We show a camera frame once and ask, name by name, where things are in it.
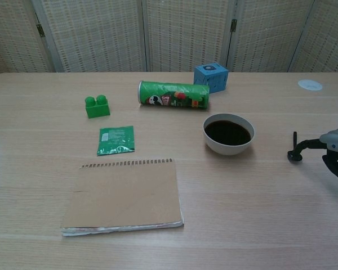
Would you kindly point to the green foil sachet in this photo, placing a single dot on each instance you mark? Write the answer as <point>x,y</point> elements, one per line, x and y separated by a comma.
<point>115,140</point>

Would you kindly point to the woven folding screen panel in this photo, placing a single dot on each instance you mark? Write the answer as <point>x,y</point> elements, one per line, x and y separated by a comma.
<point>95,33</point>
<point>186,33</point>
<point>270,33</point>
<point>326,36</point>
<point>11,36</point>

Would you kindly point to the green toy building brick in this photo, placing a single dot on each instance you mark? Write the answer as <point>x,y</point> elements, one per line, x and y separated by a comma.
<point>97,111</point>

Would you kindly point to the brass screen hinge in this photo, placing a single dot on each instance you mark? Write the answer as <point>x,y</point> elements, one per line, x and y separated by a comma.
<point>39,29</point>
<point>234,24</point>

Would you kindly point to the white bowl with dark liquid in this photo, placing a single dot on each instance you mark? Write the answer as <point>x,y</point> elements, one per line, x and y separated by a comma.
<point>228,151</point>

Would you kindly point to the blue cube box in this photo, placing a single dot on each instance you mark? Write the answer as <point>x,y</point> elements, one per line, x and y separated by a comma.
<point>214,81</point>

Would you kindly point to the brown spiral notebook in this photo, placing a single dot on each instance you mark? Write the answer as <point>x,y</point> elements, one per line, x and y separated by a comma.
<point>124,197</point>

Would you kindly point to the green Pringles can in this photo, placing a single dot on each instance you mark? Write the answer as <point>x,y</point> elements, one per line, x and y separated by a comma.
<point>171,95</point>

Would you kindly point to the black plastic spoon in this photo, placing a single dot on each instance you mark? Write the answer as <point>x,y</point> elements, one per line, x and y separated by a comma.
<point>295,137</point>

